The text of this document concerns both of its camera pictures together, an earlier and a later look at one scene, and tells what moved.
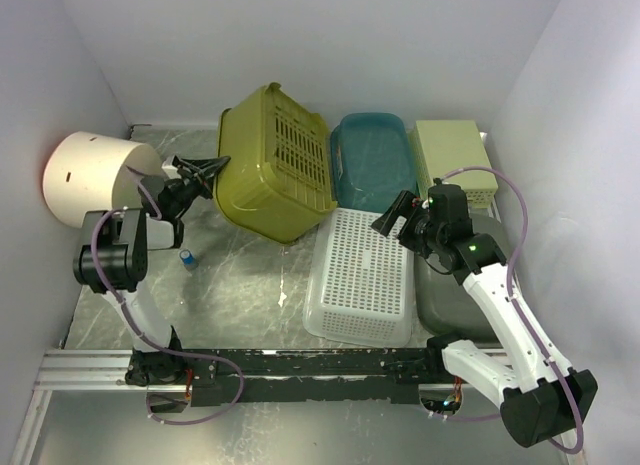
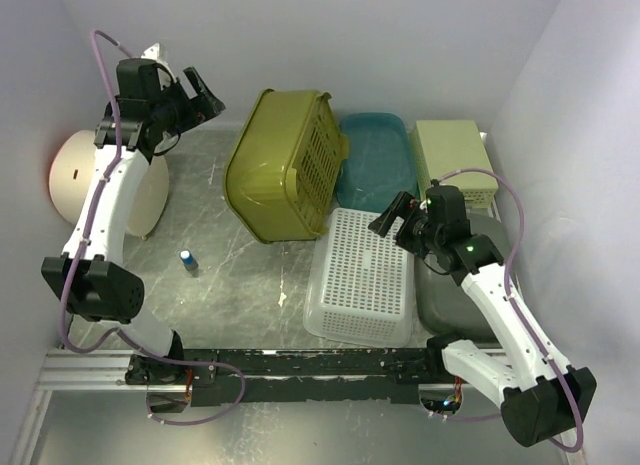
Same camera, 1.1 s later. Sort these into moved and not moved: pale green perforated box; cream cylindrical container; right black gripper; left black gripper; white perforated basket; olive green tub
Moved: olive green tub; left black gripper
Not moved: white perforated basket; pale green perforated box; right black gripper; cream cylindrical container
